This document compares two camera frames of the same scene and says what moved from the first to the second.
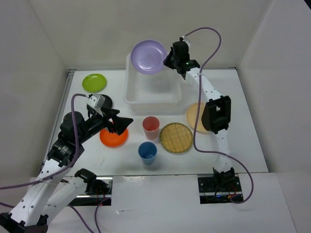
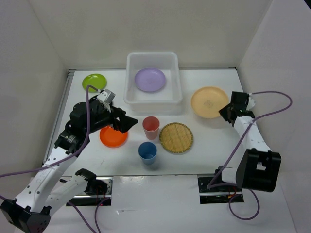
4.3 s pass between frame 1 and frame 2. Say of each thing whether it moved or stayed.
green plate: stayed
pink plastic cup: stayed
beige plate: moved
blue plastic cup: stayed
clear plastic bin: stayed
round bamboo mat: stayed
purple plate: moved
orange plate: stayed
